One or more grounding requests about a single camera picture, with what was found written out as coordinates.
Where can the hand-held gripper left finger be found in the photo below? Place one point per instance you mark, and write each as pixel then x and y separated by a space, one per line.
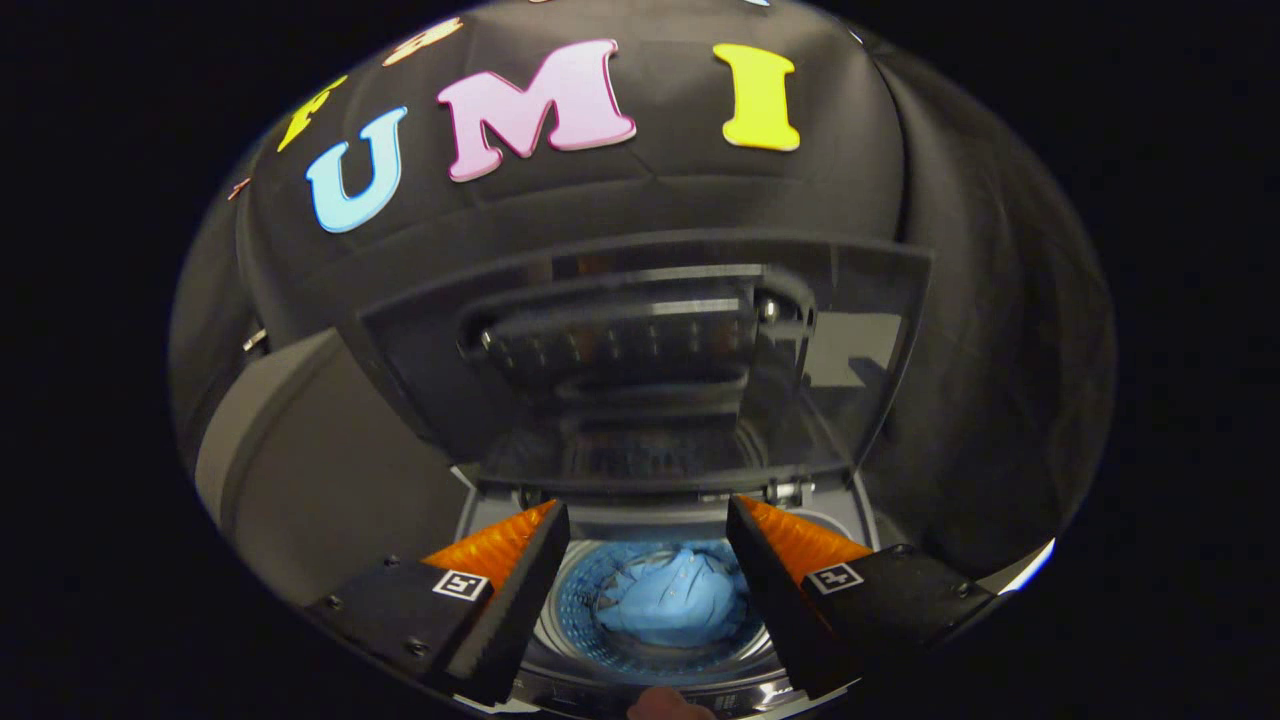
pixel 520 590

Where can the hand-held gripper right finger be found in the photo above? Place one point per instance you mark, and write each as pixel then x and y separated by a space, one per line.
pixel 765 590

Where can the light blue polo shirt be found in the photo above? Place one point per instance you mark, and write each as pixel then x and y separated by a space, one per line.
pixel 670 600

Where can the dark grey washing machine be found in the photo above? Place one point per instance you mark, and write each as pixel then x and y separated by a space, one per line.
pixel 660 670

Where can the dark glass washing machine lid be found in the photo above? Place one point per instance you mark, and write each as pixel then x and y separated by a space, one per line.
pixel 640 340

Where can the grey stand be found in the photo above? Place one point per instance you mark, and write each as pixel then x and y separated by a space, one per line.
pixel 320 470

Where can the silver clip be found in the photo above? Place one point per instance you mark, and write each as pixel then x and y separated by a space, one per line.
pixel 255 339

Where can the black backdrop cloth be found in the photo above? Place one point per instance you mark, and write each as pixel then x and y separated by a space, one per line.
pixel 700 190

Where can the pink clip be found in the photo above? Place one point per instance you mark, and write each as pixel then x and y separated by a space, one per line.
pixel 239 188

